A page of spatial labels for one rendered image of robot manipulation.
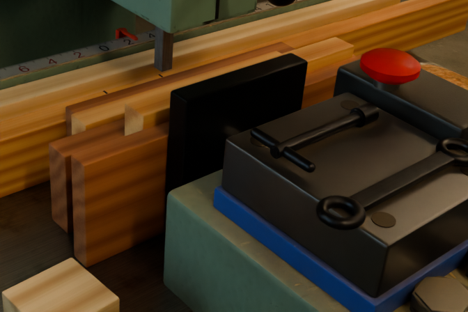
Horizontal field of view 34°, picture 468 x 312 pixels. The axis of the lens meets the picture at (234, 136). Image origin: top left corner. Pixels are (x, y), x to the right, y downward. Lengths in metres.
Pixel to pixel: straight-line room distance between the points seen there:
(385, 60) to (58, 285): 0.19
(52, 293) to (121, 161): 0.08
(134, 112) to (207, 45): 0.15
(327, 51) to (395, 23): 0.19
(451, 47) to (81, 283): 2.85
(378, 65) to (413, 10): 0.33
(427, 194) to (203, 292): 0.12
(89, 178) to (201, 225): 0.07
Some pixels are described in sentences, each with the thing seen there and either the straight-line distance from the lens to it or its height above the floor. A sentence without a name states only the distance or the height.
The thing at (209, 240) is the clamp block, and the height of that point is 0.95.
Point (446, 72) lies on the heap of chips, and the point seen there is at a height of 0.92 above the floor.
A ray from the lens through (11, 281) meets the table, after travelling 0.43.
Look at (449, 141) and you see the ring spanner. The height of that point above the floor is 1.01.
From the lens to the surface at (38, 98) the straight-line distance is 0.49.
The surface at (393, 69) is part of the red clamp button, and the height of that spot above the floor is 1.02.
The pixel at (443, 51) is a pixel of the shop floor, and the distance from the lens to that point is 3.10.
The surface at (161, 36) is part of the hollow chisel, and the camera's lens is 0.51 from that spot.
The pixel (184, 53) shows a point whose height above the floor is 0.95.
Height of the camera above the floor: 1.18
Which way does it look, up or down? 31 degrees down
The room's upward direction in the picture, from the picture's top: 6 degrees clockwise
